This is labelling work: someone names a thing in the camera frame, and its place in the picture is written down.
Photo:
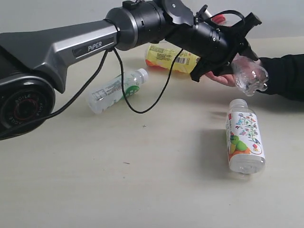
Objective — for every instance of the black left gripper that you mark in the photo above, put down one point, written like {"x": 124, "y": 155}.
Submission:
{"x": 215, "y": 45}

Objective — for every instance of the clear cola bottle red label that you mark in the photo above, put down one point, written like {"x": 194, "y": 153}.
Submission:
{"x": 251, "y": 80}

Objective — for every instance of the yellow label bottle red cap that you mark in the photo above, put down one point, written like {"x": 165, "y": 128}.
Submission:
{"x": 156, "y": 56}

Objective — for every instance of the floral label clear bottle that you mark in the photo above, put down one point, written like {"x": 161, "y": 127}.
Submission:
{"x": 245, "y": 150}

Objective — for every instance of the green label bottle white cap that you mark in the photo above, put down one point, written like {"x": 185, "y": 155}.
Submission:
{"x": 106, "y": 95}

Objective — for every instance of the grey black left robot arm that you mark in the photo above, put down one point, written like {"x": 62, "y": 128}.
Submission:
{"x": 33, "y": 65}

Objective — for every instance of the black sleeved forearm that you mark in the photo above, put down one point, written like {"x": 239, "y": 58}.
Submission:
{"x": 285, "y": 76}

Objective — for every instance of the open human hand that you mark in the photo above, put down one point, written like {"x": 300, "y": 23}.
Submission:
{"x": 228, "y": 80}

